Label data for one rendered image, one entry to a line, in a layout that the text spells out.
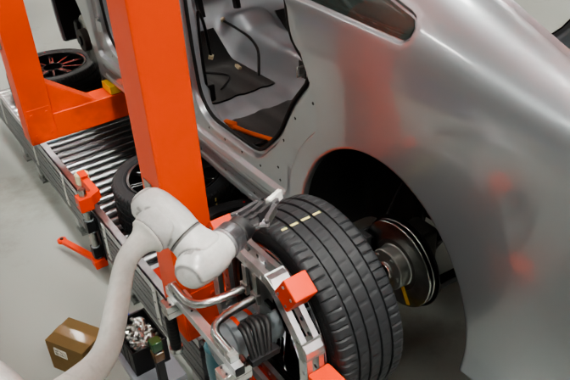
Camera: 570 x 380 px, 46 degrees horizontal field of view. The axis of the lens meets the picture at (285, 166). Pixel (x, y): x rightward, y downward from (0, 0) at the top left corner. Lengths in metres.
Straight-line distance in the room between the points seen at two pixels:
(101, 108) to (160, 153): 2.10
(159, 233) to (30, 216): 2.85
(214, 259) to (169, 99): 0.60
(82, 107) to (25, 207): 0.83
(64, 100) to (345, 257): 2.53
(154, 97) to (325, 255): 0.68
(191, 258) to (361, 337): 0.56
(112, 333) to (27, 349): 1.95
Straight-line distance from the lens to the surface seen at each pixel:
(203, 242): 1.68
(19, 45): 3.92
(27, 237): 4.30
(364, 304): 1.93
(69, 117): 4.14
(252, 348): 1.87
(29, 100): 4.03
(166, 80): 2.03
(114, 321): 1.63
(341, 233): 1.97
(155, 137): 2.08
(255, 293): 2.00
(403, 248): 2.27
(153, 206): 1.70
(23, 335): 3.64
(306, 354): 1.89
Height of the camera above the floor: 2.35
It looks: 31 degrees down
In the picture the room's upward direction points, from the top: 4 degrees counter-clockwise
